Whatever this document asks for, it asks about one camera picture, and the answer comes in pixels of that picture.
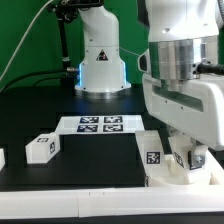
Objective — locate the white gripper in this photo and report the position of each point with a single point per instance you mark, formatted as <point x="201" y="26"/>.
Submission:
<point x="198" y="110"/>

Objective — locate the white U-shaped wall fence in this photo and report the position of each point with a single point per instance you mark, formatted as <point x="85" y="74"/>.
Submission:
<point x="117" y="201"/>

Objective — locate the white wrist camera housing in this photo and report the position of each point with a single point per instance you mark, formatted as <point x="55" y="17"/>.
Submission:
<point x="144" y="62"/>

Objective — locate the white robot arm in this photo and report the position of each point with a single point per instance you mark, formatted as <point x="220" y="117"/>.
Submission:
<point x="183" y="82"/>

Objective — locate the black camera stand pole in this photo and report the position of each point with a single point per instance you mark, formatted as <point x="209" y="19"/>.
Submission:
<point x="66" y="11"/>

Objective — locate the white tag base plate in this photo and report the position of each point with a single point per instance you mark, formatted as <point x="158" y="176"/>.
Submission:
<point x="114" y="124"/>

